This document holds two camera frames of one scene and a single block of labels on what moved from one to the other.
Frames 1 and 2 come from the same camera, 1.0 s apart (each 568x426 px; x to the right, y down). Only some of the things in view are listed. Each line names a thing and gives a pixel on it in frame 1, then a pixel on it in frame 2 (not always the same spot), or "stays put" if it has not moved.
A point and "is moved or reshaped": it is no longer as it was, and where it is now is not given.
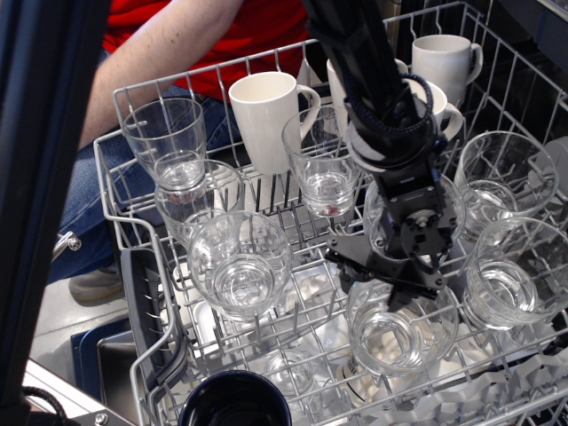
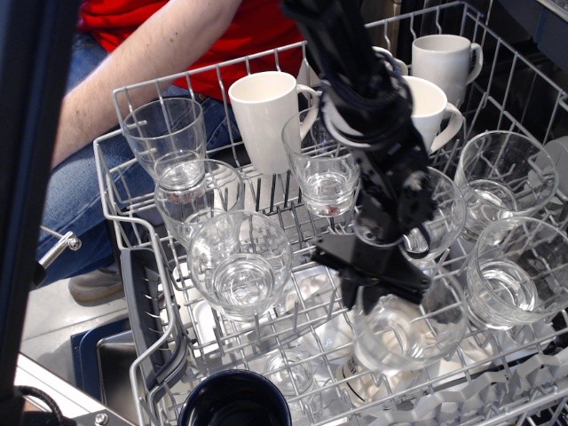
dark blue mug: x=239 y=398 stays put
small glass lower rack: x=291 y=371 stays put
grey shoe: x=101 y=287 stays put
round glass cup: x=403 y=343 is moved or reshaped
